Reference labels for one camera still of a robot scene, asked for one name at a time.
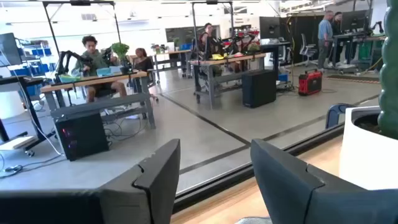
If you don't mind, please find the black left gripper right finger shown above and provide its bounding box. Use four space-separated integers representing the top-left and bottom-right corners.
250 139 398 224

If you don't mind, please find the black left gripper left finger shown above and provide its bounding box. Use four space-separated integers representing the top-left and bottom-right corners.
0 139 181 224

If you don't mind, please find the white faceted plant pot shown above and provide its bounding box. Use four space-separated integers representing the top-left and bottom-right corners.
338 105 398 191

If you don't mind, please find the black computer tower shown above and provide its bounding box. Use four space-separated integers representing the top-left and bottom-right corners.
54 111 110 162
241 69 277 109

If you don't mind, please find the wooden workbench with grey legs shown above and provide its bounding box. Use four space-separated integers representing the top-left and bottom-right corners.
40 70 156 130
189 52 268 110

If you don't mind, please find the red portable power box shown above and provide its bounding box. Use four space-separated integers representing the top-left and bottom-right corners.
297 68 323 96

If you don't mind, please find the white flat board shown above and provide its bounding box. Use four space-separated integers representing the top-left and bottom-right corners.
0 136 37 151

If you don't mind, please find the person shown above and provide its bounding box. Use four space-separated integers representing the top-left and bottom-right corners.
329 11 345 68
71 35 128 103
317 10 335 70
132 47 159 103
198 22 218 60

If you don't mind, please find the grey office chair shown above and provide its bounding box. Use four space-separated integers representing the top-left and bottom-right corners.
299 33 318 67

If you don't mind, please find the green cactus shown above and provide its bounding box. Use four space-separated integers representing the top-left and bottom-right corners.
377 0 398 140

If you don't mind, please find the white round bin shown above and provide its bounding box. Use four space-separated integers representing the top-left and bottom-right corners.
0 91 25 119

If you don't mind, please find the green potted plant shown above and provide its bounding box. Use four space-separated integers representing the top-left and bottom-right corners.
111 42 133 75

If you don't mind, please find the black standing desk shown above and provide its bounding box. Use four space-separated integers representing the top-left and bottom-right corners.
332 30 386 68

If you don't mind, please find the black monitor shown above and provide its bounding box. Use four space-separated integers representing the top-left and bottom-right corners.
340 9 371 33
259 16 281 40
0 32 23 68

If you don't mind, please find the blue storage bin shelf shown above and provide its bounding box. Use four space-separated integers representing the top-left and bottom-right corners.
9 43 53 77

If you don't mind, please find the black partition wall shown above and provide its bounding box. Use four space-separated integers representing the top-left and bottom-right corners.
279 14 324 65

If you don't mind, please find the black overhead camera frame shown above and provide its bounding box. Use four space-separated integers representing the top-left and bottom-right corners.
42 0 123 58
190 0 234 103

